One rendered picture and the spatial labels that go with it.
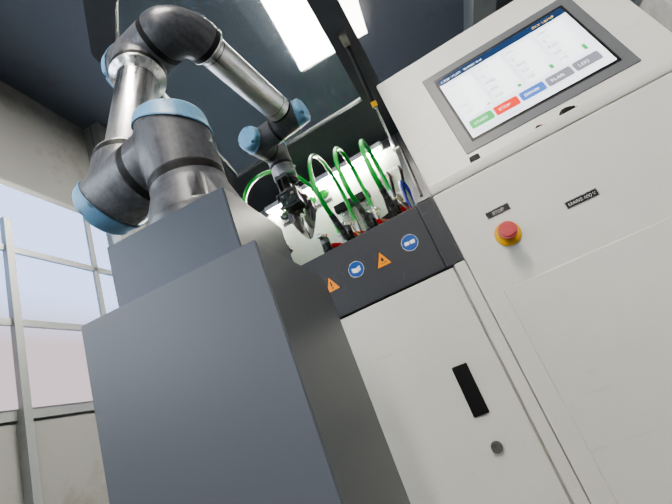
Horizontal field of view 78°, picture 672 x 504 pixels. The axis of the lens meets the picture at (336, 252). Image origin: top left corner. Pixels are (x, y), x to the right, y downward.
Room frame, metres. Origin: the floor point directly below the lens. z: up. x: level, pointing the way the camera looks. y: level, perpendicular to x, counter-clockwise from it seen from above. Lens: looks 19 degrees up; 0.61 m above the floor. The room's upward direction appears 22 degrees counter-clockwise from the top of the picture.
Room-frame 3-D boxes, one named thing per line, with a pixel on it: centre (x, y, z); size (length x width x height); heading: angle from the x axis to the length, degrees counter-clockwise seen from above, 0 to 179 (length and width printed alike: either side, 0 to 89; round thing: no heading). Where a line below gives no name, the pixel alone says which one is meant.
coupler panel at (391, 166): (1.40, -0.29, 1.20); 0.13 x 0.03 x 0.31; 74
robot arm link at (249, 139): (1.06, 0.08, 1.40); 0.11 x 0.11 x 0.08; 67
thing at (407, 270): (0.99, 0.09, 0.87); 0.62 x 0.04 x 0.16; 74
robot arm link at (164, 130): (0.55, 0.18, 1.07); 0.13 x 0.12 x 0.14; 67
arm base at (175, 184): (0.55, 0.17, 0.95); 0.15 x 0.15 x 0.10
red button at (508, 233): (0.82, -0.34, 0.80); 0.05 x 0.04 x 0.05; 74
